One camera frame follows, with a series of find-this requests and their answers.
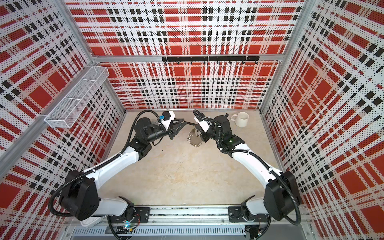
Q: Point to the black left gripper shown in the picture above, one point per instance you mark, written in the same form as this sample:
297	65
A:
173	130

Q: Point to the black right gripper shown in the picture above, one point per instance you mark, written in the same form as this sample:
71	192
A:
203	135

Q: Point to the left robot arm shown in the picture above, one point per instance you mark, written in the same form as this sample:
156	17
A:
79	196

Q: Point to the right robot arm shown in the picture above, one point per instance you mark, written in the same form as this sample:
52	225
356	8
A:
281	198

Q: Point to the black wrist watch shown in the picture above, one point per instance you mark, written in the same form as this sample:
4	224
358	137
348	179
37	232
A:
189	123

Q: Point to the white ceramic mug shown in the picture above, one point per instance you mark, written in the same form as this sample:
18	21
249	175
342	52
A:
241	119

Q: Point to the white timer device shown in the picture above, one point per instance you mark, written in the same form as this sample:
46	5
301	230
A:
91	222

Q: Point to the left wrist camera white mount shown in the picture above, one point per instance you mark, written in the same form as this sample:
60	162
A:
166	118

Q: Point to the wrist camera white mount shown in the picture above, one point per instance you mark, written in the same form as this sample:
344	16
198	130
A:
166	118
203	126

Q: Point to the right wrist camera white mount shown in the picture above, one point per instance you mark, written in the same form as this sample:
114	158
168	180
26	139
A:
203	126

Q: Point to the black wall hook rail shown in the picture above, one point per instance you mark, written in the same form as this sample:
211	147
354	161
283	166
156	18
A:
211	59

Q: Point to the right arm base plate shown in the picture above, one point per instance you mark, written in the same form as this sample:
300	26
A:
238	214

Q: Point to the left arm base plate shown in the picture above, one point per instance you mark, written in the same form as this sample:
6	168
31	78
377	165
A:
138	214

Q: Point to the white wire mesh basket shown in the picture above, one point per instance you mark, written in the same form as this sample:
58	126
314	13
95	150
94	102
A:
68	110

